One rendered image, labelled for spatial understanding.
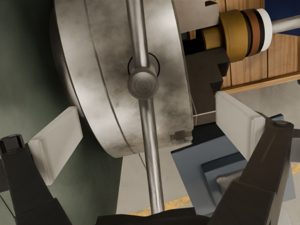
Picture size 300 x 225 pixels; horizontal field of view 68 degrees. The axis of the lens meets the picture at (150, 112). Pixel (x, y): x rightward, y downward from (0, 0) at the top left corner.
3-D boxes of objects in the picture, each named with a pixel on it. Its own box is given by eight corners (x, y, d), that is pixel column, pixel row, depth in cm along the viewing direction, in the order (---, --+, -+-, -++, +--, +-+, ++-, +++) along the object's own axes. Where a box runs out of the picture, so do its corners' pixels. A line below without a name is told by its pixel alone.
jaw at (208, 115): (157, 78, 39) (172, 141, 34) (154, 60, 35) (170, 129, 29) (219, 64, 38) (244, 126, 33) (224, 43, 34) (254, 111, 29)
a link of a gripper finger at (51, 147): (52, 185, 13) (39, 187, 13) (83, 137, 20) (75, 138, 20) (39, 140, 12) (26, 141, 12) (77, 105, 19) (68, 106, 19)
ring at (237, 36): (210, 77, 35) (268, 64, 35) (204, 16, 32) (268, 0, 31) (197, 65, 44) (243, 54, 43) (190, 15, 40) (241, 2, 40)
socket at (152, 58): (128, 52, 26) (126, 54, 23) (156, 49, 26) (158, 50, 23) (131, 81, 27) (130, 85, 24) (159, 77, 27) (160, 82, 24)
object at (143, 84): (133, 56, 26) (125, 71, 15) (152, 54, 26) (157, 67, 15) (135, 75, 27) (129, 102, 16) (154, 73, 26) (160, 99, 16)
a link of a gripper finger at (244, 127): (252, 118, 12) (266, 117, 12) (214, 91, 19) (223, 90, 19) (250, 166, 13) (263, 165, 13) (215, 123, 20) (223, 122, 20)
